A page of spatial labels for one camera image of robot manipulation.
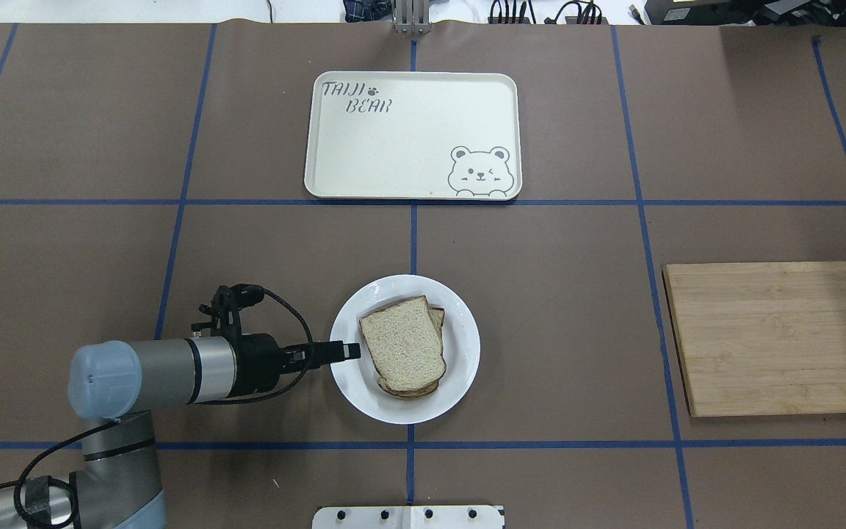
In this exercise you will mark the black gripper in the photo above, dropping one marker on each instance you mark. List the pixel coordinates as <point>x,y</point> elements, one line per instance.
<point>257,362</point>

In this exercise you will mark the white bread slice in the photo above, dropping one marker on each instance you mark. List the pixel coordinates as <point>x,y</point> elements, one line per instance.
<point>403,344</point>

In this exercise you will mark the white round plate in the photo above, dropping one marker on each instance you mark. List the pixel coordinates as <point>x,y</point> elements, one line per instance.
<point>357,378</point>

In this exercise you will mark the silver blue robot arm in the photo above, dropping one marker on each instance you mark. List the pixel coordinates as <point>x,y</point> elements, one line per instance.
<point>113,387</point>

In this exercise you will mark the bread slice under egg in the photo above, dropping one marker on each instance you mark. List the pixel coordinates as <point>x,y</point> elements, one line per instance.
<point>437,317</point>

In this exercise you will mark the cream bear serving tray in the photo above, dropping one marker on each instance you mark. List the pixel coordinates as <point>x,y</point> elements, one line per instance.
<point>414,135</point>

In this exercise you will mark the wooden cutting board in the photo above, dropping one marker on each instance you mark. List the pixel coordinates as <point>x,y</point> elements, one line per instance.
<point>760,338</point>

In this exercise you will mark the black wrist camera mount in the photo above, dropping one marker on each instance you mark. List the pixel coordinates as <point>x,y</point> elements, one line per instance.
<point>223,311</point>

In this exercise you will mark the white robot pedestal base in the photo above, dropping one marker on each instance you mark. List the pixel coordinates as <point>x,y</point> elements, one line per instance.
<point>411,516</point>

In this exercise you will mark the aluminium frame post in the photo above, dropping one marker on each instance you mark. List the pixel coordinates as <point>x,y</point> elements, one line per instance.
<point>411,17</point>

